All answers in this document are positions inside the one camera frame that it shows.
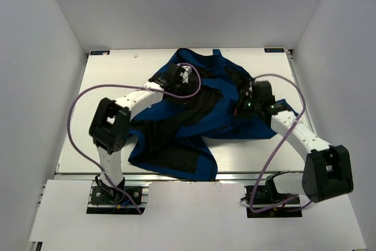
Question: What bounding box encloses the white front panel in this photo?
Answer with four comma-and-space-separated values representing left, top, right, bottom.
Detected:
30, 180, 365, 250

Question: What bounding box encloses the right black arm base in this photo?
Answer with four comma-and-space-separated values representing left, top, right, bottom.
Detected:
240, 172, 303, 219

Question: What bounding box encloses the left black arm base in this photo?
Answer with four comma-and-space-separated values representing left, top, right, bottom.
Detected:
86, 175, 148, 215

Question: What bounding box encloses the right blue table label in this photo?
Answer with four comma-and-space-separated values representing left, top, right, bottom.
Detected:
264, 48, 285, 53

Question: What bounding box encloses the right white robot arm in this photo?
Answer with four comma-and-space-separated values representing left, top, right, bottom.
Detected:
241, 81, 354, 204

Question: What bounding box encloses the left blue table label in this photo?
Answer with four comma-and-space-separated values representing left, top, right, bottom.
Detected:
89, 50, 110, 56

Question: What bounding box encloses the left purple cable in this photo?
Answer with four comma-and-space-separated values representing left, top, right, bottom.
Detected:
68, 62, 202, 215

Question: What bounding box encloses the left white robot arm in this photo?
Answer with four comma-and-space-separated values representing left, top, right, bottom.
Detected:
89, 63, 202, 203

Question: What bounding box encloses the blue jacket with black lining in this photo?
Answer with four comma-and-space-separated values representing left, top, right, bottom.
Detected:
127, 47, 300, 182

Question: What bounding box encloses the blue table label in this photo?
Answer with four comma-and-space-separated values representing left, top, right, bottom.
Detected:
264, 48, 285, 53
89, 50, 110, 56

